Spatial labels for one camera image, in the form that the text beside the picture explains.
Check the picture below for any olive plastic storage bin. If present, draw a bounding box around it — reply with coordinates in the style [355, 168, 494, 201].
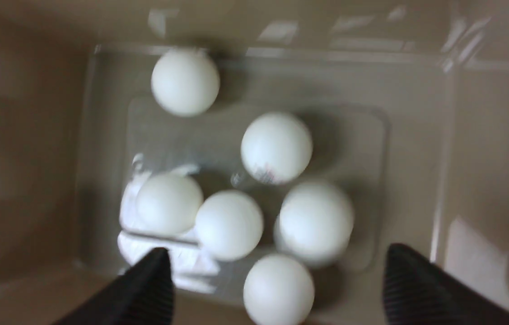
[0, 0, 509, 325]

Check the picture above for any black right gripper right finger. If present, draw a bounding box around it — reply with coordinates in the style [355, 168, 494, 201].
[383, 243, 509, 325]

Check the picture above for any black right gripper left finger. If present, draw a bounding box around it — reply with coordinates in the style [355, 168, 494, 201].
[55, 247, 175, 325]

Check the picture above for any white ping-pong ball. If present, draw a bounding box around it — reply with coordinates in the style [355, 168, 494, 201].
[194, 190, 263, 261]
[240, 111, 313, 185]
[135, 173, 204, 237]
[150, 49, 220, 117]
[243, 254, 315, 325]
[274, 180, 354, 268]

